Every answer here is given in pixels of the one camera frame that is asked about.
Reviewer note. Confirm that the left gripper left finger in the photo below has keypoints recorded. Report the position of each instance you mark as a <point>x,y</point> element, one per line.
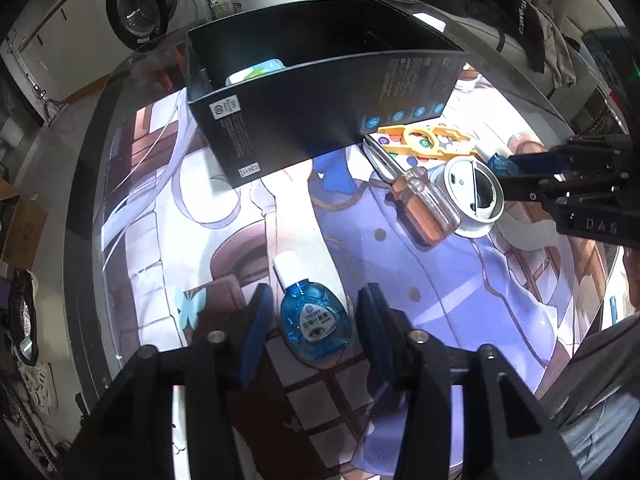
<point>128,433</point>

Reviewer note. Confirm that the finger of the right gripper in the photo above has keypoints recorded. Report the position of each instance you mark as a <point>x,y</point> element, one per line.
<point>535,159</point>
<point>540,187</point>

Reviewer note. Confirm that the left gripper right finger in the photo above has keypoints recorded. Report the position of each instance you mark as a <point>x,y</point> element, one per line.
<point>506,433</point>

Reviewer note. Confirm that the round white grey device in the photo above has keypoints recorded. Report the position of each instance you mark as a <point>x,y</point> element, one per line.
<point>476,193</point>

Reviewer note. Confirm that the clear handle screwdriver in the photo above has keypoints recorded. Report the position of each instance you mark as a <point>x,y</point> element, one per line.
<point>427,207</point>

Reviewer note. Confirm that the green white tissue pack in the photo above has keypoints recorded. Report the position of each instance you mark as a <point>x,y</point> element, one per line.
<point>254,71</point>

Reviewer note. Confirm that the yellow plastic opener tool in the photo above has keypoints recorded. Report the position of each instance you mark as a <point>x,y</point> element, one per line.
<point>452,141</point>

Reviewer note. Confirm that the white colourful button remote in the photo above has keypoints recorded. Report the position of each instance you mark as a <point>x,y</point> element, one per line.
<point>408,140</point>

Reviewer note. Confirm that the black jacket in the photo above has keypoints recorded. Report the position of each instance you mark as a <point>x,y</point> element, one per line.
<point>515,18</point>

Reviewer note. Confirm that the brown cardboard box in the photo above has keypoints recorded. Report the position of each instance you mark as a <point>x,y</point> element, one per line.
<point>22,222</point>

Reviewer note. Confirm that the black cardboard storage box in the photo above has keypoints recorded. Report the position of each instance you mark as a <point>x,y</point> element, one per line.
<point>351,67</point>

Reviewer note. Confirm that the silver front-load washing machine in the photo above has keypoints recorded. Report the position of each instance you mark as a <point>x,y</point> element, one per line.
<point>137,23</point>

